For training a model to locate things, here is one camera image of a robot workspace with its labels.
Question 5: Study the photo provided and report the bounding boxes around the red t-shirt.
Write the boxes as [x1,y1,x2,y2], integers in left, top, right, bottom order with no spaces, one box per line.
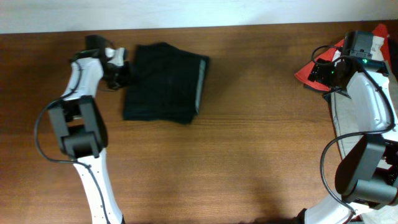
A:
[295,24,391,92]

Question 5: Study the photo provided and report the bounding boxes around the black shorts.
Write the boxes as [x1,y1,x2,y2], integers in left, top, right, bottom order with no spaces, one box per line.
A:
[123,42,210,124]

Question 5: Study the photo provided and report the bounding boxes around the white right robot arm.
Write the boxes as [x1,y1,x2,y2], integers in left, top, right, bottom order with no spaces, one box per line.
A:
[297,56,397,223]

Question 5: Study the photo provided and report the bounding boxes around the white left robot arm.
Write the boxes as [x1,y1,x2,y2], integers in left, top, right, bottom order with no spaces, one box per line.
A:
[45,35,129,223]

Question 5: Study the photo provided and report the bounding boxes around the grey khaki shorts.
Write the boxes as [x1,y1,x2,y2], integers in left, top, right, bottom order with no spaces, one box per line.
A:
[329,60,398,170]

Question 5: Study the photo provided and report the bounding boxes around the white garment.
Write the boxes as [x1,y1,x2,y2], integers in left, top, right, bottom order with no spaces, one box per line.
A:
[332,32,384,61]

